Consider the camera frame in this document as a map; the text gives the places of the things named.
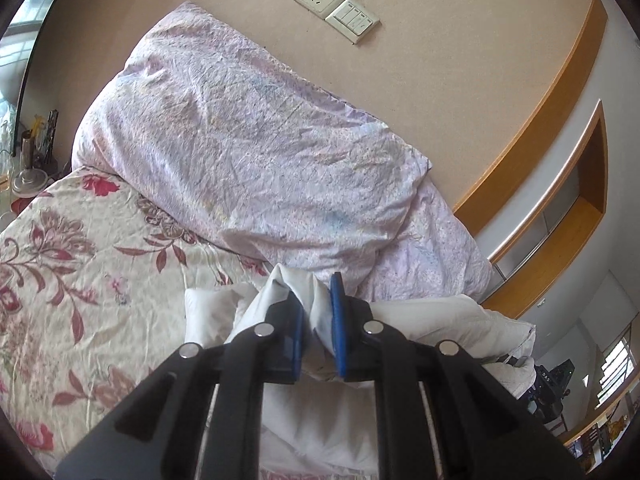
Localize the floral cream bedspread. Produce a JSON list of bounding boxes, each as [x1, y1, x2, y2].
[[0, 167, 381, 480]]

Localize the white puffer down jacket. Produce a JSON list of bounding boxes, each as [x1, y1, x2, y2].
[[184, 266, 536, 479]]

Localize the wooden door frame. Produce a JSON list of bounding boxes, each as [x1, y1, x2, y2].
[[482, 102, 608, 318]]

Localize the lilac floral pillow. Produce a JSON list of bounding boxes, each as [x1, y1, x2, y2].
[[356, 177, 491, 302], [72, 2, 431, 289]]

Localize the white wall light switch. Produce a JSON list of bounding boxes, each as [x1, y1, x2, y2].
[[326, 0, 380, 44]]

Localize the wooden wall trim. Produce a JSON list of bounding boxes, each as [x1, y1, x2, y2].
[[454, 0, 608, 236]]

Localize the right lilac floral pillow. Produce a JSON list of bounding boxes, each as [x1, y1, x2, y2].
[[356, 177, 491, 302]]

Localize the left lilac floral pillow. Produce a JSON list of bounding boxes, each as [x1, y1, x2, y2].
[[72, 2, 431, 289]]

